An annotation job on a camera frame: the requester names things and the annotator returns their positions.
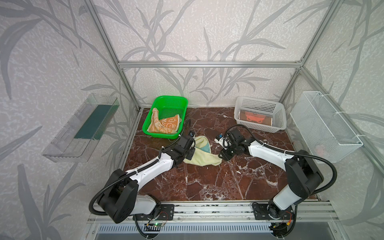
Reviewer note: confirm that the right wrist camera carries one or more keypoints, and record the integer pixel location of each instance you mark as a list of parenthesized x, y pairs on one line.
[(222, 141)]

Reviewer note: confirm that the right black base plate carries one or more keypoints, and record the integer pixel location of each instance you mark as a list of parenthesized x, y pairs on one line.
[(267, 211)]

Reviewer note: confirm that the peach patterned towel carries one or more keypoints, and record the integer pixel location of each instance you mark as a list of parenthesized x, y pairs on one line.
[(166, 126)]

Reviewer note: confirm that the green plastic basket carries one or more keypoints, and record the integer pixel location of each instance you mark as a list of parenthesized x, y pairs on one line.
[(168, 106)]

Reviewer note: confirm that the pink brown bear towel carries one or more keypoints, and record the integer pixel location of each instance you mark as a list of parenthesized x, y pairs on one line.
[(255, 118)]

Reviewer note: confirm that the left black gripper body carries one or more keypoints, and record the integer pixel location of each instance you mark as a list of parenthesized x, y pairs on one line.
[(188, 142)]

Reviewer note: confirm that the white plastic basket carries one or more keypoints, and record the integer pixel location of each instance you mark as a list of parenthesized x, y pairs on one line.
[(269, 108)]

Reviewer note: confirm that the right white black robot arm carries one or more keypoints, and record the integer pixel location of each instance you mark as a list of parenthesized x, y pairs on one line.
[(303, 175)]

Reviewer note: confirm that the white wire mesh basket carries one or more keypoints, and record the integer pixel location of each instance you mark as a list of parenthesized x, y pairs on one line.
[(324, 130)]

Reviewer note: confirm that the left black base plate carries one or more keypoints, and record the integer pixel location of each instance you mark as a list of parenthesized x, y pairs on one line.
[(163, 212)]

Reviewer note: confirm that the aluminium frame crossbar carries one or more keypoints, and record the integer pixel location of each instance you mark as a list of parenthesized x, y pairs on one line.
[(207, 64)]

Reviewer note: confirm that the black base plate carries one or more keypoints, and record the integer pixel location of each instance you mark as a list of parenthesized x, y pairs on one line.
[(267, 211), (163, 212)]

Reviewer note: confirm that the yellow green towel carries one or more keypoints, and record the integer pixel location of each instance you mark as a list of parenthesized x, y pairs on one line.
[(203, 156)]

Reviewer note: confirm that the clear plastic wall shelf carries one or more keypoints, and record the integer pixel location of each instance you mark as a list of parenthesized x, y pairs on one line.
[(78, 139)]

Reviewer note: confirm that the aluminium front rail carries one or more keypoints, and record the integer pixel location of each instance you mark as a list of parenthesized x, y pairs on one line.
[(242, 212)]

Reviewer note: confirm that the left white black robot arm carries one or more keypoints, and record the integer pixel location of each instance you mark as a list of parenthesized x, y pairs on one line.
[(120, 198)]

